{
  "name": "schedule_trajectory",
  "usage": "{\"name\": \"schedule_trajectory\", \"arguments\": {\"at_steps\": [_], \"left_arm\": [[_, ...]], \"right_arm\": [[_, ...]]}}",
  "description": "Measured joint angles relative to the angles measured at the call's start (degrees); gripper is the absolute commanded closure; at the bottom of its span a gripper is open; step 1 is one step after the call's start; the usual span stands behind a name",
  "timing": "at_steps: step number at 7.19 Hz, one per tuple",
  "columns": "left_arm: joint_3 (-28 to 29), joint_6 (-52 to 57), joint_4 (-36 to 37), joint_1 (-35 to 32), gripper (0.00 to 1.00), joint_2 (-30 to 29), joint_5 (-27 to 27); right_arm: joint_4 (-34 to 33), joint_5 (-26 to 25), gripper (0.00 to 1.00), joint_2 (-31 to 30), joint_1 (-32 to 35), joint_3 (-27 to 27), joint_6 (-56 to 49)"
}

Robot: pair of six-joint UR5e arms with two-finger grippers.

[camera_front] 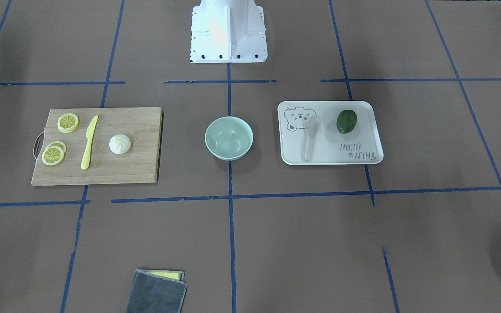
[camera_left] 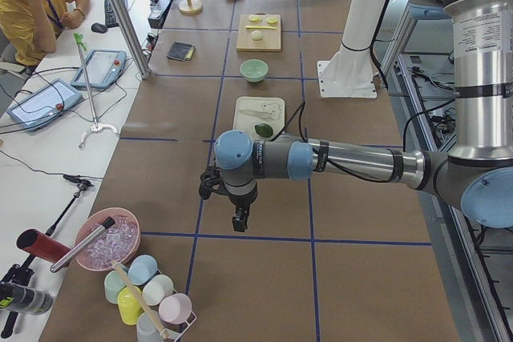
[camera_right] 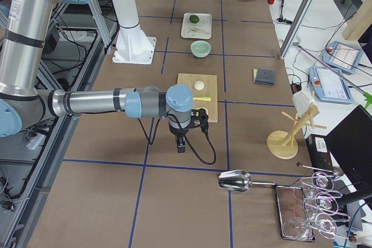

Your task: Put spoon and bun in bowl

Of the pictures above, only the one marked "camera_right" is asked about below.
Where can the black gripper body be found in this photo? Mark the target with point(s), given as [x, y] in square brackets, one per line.
[178, 131]

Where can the white steamed bun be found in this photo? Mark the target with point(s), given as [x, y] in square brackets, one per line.
[199, 85]

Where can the white ceramic spoon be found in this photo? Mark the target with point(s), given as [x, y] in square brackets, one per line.
[198, 30]

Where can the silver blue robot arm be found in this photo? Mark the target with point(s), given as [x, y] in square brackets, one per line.
[22, 105]

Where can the yellow plastic spoon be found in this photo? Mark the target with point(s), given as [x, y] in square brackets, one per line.
[205, 99]

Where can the light green ceramic bowl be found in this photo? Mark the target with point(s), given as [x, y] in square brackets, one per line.
[200, 48]

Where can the bamboo cutting board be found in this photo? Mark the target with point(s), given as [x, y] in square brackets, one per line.
[210, 90]

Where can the steel scoop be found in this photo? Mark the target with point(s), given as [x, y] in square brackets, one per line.
[241, 181]

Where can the wooden mug tree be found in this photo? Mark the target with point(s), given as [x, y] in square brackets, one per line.
[282, 144]

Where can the grey folded cloth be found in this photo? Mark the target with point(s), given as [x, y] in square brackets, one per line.
[264, 76]

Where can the white rectangular tray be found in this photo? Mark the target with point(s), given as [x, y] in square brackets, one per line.
[204, 23]

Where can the green lime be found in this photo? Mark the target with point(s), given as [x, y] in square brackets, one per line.
[194, 19]

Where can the white mug on tree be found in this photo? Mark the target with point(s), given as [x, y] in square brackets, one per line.
[302, 101]

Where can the dark tray with glasses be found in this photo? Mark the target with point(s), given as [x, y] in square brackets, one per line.
[289, 201]

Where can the lower teach pendant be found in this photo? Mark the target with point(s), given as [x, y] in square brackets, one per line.
[328, 86]

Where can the teach pendant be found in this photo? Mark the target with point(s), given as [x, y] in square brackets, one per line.
[342, 56]
[328, 86]

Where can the black monitor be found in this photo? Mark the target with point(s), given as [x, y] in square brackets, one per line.
[350, 144]

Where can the upper teach pendant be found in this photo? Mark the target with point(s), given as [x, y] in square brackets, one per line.
[342, 56]

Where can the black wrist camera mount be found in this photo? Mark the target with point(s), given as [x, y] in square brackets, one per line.
[199, 119]

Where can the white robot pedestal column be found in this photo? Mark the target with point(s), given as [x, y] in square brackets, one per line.
[132, 45]

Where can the wire glass rack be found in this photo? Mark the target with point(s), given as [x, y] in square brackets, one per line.
[321, 205]

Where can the aluminium frame post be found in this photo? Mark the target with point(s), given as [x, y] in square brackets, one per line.
[293, 30]

